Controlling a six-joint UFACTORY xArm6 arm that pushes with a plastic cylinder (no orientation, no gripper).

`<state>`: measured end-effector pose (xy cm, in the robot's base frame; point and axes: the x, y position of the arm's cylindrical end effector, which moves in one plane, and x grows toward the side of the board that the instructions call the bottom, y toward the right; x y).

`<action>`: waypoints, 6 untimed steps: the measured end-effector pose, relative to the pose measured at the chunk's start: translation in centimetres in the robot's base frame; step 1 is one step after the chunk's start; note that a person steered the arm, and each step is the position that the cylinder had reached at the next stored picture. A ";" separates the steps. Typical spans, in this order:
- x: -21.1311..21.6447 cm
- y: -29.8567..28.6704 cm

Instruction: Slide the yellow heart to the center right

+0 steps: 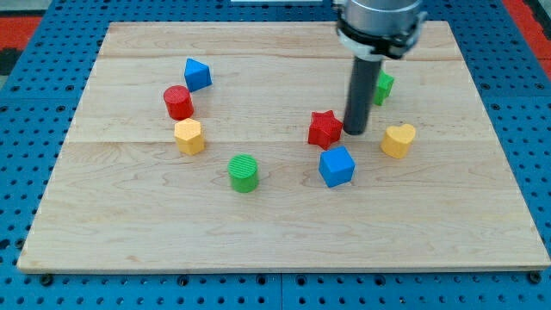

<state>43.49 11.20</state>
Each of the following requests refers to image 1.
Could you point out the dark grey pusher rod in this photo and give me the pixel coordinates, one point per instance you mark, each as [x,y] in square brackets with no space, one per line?
[363,83]

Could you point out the yellow heart block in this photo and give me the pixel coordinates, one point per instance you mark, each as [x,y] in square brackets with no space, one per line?
[397,140]

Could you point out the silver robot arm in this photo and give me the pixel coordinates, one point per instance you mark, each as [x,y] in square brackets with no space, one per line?
[374,30]

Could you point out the green block behind rod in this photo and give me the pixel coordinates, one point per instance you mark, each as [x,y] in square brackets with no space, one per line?
[383,88]

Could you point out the red star block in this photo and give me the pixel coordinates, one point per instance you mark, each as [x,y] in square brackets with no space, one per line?
[324,129]

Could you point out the blue cube block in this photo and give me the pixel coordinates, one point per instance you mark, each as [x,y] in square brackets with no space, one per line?
[336,166]

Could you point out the green cylinder block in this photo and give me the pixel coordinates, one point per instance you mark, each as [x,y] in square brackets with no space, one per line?
[243,173]

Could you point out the blue triangular prism block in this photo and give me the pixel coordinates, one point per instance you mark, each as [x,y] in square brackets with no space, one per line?
[196,75]

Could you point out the wooden board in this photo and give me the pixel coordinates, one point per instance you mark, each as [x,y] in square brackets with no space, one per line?
[122,199]

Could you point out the yellow hexagon block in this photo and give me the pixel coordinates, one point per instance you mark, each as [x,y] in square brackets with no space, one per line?
[189,136]

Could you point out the red cylinder block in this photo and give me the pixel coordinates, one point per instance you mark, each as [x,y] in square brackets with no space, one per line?
[178,102]

